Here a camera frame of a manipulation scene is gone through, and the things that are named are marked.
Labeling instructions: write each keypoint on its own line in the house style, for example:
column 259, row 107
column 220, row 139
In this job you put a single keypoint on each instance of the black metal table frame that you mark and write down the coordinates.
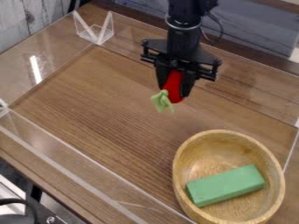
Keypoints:
column 51, row 211

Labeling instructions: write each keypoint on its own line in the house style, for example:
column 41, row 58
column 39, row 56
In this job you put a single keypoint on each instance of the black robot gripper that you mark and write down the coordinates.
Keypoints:
column 180, row 53

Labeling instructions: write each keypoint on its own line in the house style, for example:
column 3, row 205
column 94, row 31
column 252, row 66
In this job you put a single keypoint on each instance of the green rectangular block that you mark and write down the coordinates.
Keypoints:
column 224, row 186

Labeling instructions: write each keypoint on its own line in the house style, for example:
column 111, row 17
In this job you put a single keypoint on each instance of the red plush strawberry toy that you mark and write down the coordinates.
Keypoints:
column 168, row 96

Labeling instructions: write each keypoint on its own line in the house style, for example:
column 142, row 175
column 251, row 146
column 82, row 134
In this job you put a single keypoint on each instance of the wooden bowl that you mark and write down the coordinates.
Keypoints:
column 210, row 153

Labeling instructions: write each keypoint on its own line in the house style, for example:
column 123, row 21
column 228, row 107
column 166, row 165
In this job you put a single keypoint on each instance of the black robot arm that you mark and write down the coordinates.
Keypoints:
column 186, row 13

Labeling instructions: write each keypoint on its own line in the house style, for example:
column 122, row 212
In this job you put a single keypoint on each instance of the clear acrylic corner bracket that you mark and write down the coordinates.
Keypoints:
column 96, row 34

